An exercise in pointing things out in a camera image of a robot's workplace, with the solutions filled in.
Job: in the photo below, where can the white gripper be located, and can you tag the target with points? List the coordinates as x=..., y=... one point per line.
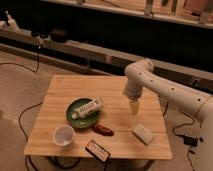
x=133, y=93

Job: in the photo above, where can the red pepper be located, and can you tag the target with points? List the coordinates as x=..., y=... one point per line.
x=103, y=130

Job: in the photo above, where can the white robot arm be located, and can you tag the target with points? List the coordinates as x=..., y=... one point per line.
x=197, y=104

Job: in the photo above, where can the white sponge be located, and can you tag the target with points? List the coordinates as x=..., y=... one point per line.
x=143, y=133

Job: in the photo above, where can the white tube on plate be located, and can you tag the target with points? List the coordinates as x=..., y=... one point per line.
x=88, y=109

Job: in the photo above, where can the green plate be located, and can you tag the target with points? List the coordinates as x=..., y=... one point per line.
x=81, y=122

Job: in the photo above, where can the wooden table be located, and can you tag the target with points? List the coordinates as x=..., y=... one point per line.
x=115, y=115

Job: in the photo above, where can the black power adapter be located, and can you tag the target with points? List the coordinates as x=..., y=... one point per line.
x=190, y=141

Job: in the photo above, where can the white cup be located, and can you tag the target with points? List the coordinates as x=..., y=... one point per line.
x=63, y=135

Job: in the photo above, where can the dark object on ledge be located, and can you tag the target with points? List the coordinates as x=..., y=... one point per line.
x=58, y=35

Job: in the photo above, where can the white spray bottle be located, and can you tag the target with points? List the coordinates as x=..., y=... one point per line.
x=12, y=22

